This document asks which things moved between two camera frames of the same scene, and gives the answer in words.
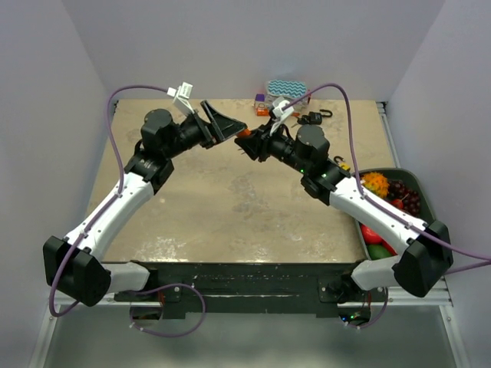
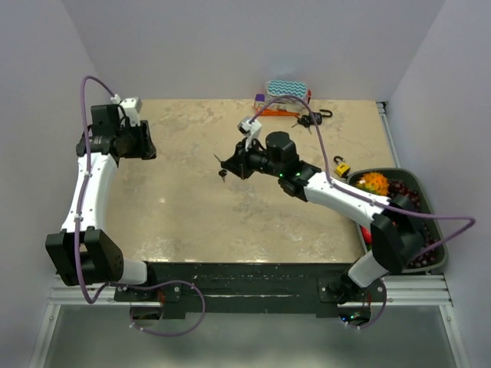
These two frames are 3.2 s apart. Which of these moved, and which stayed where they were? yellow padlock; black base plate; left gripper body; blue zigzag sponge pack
Moved: left gripper body
Stayed: black base plate; blue zigzag sponge pack; yellow padlock
